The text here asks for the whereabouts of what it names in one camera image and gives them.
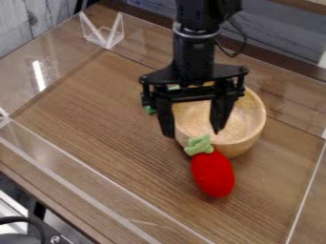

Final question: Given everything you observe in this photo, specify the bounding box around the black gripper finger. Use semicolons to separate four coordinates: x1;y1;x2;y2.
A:
208;91;236;133
154;97;174;138

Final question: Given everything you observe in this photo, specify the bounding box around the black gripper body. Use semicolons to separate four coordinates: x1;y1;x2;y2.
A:
140;33;248;103

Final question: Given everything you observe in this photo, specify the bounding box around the red plush strawberry toy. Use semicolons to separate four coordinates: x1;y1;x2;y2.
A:
182;134;235;198

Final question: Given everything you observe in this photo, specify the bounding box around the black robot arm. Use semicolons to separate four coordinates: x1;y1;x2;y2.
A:
140;0;248;137

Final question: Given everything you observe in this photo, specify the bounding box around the green foam block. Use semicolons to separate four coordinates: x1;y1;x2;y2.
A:
144;85;180;114

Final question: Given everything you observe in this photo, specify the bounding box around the wooden bowl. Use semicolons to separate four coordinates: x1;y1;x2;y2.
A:
173;88;265;159

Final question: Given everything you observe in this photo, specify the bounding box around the clear acrylic corner bracket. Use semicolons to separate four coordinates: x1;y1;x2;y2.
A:
78;12;124;50

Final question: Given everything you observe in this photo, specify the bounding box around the black metal table bracket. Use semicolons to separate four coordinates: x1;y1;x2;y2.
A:
27;200;72;244

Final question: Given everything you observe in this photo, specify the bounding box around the black cable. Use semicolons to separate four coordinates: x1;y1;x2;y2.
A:
0;216;45;244

